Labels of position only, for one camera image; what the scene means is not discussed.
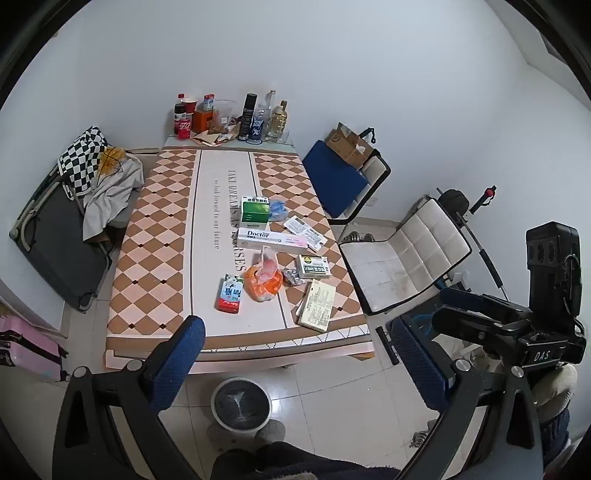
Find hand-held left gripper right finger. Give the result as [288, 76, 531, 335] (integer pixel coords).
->
[392, 316, 544, 480]

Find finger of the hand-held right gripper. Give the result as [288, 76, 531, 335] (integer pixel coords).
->
[440, 287, 534, 321]
[431, 306, 525, 341]

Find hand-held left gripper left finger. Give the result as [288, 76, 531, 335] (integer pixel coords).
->
[53, 316, 206, 480]

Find white trash bin black liner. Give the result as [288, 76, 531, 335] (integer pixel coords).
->
[211, 377, 273, 432]

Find white toothpaste box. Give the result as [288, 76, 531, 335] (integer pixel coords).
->
[237, 227, 311, 253]

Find green white medicine box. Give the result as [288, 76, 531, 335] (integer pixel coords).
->
[241, 195, 271, 232]

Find person's right forearm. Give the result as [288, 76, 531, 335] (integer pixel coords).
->
[531, 364, 579, 426]

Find red blue milk carton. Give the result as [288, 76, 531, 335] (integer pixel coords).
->
[214, 274, 245, 315]

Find white padded chair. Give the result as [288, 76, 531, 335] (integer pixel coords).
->
[338, 198, 474, 317]

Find orange plastic bag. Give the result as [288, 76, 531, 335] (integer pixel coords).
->
[243, 246, 284, 303]

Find beige printed paper box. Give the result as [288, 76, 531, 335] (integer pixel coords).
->
[295, 283, 339, 333]

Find grey slipper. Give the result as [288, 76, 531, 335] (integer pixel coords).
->
[256, 419, 287, 445]

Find yellow green medicine box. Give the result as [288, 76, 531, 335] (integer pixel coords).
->
[297, 255, 333, 280]

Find person's leg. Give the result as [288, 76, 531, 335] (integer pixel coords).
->
[210, 440, 402, 480]

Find pink suitcase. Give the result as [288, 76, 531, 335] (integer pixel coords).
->
[0, 315, 70, 384]

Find dark folding bed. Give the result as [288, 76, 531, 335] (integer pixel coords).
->
[9, 166, 131, 315]

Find blue chair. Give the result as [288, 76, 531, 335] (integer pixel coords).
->
[302, 128, 392, 227]

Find grey white clothes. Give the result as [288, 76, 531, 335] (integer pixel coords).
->
[82, 154, 145, 242]

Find blue seat cushion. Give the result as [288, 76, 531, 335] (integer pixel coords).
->
[302, 140, 370, 220]

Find cardboard box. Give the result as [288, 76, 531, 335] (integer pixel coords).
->
[325, 122, 376, 171]

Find yellow mesh bag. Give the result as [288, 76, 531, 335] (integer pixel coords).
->
[98, 147, 127, 179]

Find black white checkered bag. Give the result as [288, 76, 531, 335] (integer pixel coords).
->
[58, 126, 112, 202]

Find clear plastic snack bag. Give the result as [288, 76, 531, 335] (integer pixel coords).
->
[211, 99, 234, 136]

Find black spray can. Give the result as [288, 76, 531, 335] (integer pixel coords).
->
[238, 93, 258, 141]

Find gold liquor bottle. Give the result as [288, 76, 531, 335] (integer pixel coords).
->
[270, 100, 290, 142]

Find clear glass bottle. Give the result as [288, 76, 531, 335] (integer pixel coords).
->
[263, 90, 277, 139]

